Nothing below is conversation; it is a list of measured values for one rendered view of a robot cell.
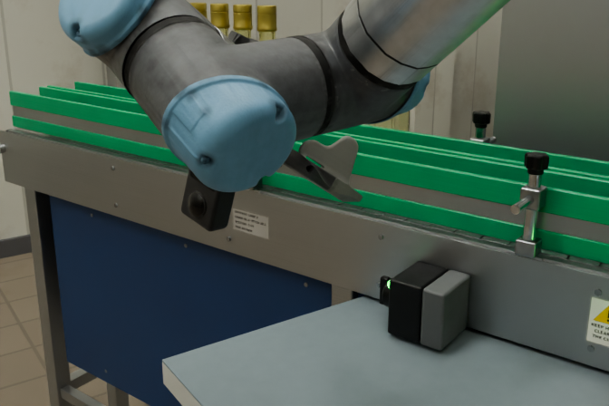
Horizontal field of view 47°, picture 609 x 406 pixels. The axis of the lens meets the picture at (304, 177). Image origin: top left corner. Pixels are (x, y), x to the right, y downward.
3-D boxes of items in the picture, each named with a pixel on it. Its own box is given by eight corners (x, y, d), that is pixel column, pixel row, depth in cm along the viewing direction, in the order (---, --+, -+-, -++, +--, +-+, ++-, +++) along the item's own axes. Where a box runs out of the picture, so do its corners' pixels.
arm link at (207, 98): (356, 87, 46) (266, 4, 52) (208, 117, 40) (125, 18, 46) (325, 176, 51) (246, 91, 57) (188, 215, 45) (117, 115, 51)
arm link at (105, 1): (79, 66, 46) (32, 1, 51) (178, 129, 55) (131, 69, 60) (159, -23, 45) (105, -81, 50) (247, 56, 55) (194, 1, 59)
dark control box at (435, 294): (467, 331, 96) (471, 274, 94) (440, 355, 90) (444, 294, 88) (413, 314, 101) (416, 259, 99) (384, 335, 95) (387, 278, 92)
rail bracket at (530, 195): (546, 256, 89) (557, 153, 85) (525, 275, 83) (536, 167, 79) (516, 249, 91) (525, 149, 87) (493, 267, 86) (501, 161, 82)
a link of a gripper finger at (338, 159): (395, 162, 71) (323, 115, 68) (366, 214, 71) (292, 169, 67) (381, 159, 74) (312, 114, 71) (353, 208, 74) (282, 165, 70)
